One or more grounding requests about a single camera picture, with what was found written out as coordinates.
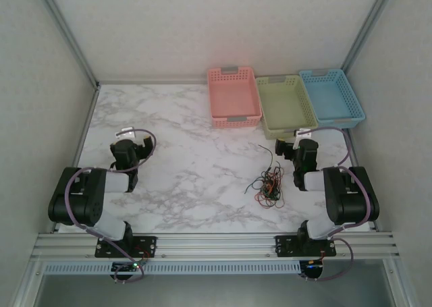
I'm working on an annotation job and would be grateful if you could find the black thin cable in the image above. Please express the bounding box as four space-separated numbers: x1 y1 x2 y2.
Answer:
258 144 275 173
255 170 279 195
263 163 284 190

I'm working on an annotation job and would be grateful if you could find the teal thin cable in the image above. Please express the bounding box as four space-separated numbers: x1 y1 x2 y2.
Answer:
262 184 279 200

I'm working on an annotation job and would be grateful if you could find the green thin cable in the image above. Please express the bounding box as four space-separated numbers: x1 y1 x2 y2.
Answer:
265 182 281 202
243 178 267 195

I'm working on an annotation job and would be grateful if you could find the red thin cable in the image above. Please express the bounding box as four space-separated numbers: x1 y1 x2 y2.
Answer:
254 185 286 209

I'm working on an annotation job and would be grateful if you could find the green plastic basket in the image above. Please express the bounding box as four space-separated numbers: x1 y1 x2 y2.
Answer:
254 74 319 141

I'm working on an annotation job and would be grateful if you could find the blue plastic basket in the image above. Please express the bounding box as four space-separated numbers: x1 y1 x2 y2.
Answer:
298 67 367 129

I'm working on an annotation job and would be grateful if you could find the pink plastic basket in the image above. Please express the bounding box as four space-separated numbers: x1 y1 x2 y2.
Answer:
206 65 263 129

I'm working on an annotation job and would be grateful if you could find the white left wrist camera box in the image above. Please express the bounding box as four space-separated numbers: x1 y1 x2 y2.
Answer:
114 127 136 140

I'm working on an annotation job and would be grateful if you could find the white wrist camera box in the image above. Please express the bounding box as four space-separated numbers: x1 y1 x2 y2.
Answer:
114 127 136 140
292 128 313 149

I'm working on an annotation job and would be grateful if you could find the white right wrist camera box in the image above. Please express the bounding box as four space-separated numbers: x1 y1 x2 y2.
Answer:
292 128 313 149

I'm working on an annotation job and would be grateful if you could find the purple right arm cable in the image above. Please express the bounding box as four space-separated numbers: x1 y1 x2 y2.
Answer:
303 126 374 283

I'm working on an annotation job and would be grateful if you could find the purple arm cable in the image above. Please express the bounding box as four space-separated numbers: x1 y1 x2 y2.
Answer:
303 126 374 283
64 128 157 284

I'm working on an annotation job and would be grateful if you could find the aluminium table back rail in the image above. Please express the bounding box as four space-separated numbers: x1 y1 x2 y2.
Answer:
97 80 209 86

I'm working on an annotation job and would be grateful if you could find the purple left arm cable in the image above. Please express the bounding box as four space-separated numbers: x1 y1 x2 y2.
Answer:
64 128 157 284

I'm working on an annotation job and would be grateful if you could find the aluminium mounting rail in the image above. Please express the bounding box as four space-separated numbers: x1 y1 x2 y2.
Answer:
32 231 401 261

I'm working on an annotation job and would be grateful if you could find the aluminium frame post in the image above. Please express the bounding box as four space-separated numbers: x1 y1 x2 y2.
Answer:
35 0 101 88
339 0 402 72

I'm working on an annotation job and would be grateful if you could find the grey slotted cable duct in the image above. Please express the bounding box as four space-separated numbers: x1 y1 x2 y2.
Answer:
43 261 302 276

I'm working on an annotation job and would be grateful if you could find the aluminium frame leg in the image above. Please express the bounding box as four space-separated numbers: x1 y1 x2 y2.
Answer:
383 259 418 307
9 261 47 307

